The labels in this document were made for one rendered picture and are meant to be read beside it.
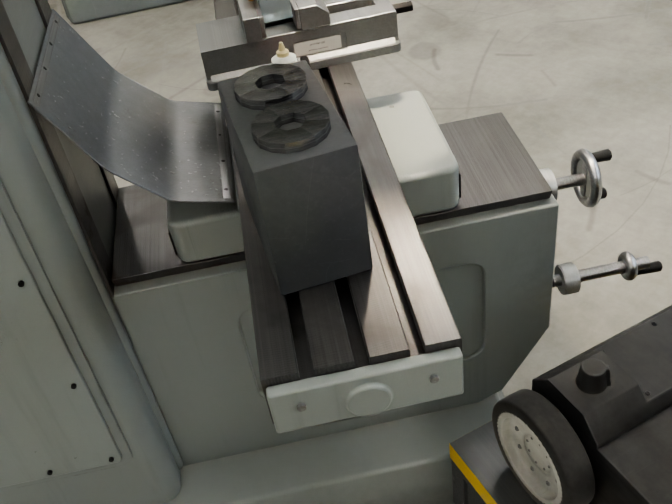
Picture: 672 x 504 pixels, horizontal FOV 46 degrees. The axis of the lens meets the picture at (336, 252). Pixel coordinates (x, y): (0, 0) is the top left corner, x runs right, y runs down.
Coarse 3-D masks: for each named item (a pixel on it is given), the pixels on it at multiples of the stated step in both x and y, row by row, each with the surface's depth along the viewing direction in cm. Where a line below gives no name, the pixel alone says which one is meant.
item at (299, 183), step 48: (240, 96) 94; (288, 96) 93; (240, 144) 89; (288, 144) 85; (336, 144) 86; (288, 192) 87; (336, 192) 89; (288, 240) 91; (336, 240) 93; (288, 288) 96
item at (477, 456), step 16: (480, 432) 141; (464, 448) 139; (480, 448) 138; (496, 448) 138; (464, 464) 137; (480, 464) 136; (496, 464) 135; (464, 480) 142; (480, 480) 134; (496, 480) 133; (512, 480) 133; (464, 496) 145; (480, 496) 136; (496, 496) 131; (512, 496) 131; (528, 496) 130
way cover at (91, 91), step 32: (64, 32) 131; (64, 64) 125; (96, 64) 136; (32, 96) 110; (64, 96) 119; (96, 96) 128; (128, 96) 138; (160, 96) 145; (64, 128) 113; (96, 128) 122; (128, 128) 130; (160, 128) 137; (192, 128) 140; (224, 128) 142; (96, 160) 116; (128, 160) 123; (160, 160) 129; (192, 160) 132; (224, 160) 134; (160, 192) 122; (192, 192) 125; (224, 192) 126
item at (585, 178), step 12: (576, 156) 154; (588, 156) 150; (600, 156) 151; (576, 168) 158; (588, 168) 150; (552, 180) 151; (564, 180) 153; (576, 180) 153; (588, 180) 153; (600, 180) 149; (552, 192) 151; (576, 192) 158; (588, 192) 154; (600, 192) 150; (588, 204) 154
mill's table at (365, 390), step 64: (384, 192) 110; (256, 256) 103; (384, 256) 103; (256, 320) 94; (320, 320) 93; (384, 320) 91; (448, 320) 90; (320, 384) 87; (384, 384) 88; (448, 384) 90
